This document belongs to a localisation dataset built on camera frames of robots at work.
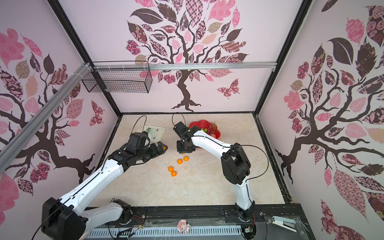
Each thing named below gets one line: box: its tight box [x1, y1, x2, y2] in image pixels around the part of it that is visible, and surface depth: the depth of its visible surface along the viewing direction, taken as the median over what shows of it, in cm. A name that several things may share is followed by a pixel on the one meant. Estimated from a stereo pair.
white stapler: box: [271, 215, 297, 233], surface depth 71 cm
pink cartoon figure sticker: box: [176, 219, 191, 234], surface depth 70 cm
